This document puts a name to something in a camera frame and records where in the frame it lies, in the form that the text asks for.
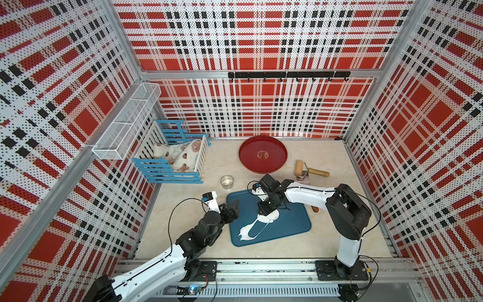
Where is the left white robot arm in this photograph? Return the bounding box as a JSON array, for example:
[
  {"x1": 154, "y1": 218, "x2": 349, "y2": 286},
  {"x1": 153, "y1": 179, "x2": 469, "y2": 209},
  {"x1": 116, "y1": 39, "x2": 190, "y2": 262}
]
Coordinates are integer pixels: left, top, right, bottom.
[{"x1": 83, "y1": 200, "x2": 240, "y2": 301}]

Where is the black wall hook rail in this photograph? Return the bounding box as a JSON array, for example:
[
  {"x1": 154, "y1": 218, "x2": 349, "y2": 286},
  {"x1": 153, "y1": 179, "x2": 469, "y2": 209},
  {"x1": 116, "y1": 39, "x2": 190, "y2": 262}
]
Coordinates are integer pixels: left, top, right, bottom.
[{"x1": 228, "y1": 71, "x2": 351, "y2": 80}]

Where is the white dough piece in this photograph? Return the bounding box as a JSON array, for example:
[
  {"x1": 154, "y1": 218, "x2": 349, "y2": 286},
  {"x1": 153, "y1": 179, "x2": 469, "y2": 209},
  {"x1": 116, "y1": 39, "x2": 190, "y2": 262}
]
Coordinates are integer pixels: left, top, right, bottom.
[{"x1": 238, "y1": 210, "x2": 280, "y2": 241}]

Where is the blue white toy crib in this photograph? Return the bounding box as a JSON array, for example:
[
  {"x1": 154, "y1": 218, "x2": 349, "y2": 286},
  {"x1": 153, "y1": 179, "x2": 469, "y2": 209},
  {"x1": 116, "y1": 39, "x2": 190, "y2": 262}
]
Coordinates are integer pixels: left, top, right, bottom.
[{"x1": 132, "y1": 120, "x2": 210, "y2": 184}]

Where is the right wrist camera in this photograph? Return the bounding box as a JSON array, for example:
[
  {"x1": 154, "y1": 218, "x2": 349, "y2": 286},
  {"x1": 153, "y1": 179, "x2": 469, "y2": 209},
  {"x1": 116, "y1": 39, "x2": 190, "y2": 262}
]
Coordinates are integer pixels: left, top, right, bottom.
[{"x1": 251, "y1": 182, "x2": 268, "y2": 201}]

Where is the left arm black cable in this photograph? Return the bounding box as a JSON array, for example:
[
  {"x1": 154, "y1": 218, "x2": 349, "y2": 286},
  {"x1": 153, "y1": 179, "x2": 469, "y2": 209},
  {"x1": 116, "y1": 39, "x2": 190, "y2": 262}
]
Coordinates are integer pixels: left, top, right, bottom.
[{"x1": 112, "y1": 198, "x2": 208, "y2": 288}]

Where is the green circuit board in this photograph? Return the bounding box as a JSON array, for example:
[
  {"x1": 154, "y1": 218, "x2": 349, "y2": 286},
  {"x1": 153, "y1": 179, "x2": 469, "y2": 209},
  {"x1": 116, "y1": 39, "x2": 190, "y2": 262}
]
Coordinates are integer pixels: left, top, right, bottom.
[{"x1": 176, "y1": 285, "x2": 203, "y2": 296}]

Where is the teal plastic tray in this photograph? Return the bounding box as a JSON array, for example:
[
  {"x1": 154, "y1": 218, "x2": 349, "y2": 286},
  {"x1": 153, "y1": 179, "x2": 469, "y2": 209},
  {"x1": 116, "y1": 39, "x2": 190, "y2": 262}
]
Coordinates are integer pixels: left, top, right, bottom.
[{"x1": 226, "y1": 190, "x2": 311, "y2": 247}]

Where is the round red tray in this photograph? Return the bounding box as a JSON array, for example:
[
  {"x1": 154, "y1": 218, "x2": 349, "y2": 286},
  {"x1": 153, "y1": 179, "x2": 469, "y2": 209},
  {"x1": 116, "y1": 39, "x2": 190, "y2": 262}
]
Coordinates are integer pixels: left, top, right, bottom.
[{"x1": 238, "y1": 135, "x2": 288, "y2": 174}]

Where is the white wire mesh basket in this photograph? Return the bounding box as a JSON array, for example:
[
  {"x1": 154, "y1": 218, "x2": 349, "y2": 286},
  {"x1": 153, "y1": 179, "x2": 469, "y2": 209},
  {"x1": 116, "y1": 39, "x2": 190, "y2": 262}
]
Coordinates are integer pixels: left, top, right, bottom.
[{"x1": 93, "y1": 83, "x2": 161, "y2": 161}]

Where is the baby doll in crib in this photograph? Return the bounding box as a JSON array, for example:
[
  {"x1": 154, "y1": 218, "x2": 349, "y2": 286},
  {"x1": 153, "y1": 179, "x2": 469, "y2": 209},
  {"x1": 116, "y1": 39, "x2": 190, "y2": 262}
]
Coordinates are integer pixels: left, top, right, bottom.
[{"x1": 153, "y1": 139, "x2": 202, "y2": 172}]

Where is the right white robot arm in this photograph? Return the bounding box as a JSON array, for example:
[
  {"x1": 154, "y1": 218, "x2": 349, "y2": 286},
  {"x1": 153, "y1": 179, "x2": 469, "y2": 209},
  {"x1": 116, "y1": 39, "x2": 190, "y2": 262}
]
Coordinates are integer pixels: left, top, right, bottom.
[{"x1": 251, "y1": 174, "x2": 372, "y2": 269}]

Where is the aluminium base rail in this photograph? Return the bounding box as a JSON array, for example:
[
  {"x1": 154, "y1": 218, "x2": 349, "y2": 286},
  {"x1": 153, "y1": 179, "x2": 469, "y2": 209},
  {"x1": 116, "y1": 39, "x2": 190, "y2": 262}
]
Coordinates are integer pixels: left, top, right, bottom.
[{"x1": 151, "y1": 257, "x2": 429, "y2": 301}]

